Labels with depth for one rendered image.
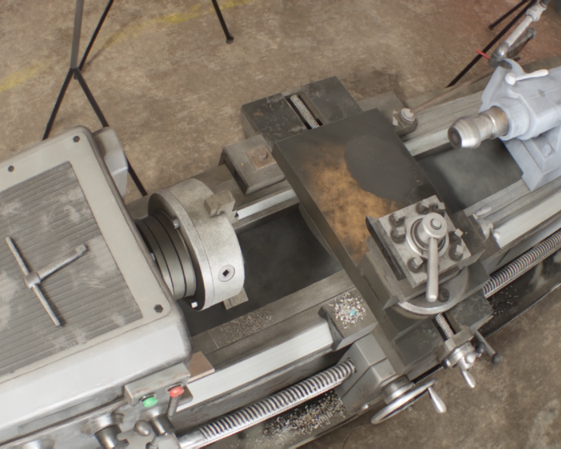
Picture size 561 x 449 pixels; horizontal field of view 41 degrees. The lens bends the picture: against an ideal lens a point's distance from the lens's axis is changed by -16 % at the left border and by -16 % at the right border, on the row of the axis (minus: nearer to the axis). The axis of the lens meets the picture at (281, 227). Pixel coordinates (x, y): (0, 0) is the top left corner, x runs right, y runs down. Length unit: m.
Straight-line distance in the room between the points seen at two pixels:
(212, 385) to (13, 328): 0.67
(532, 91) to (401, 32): 1.74
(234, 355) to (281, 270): 0.33
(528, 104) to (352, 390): 0.91
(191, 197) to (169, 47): 1.92
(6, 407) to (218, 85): 2.30
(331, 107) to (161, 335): 1.07
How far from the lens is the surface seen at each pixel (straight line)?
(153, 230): 1.66
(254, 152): 2.15
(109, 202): 1.50
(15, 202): 1.50
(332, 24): 3.80
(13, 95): 3.38
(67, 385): 1.38
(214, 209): 1.63
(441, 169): 2.50
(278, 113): 2.24
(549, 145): 2.37
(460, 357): 2.04
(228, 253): 1.65
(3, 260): 1.45
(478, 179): 2.55
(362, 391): 2.14
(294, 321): 2.01
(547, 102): 2.27
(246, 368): 1.93
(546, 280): 2.90
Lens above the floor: 2.62
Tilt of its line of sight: 58 degrees down
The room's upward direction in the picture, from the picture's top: 23 degrees clockwise
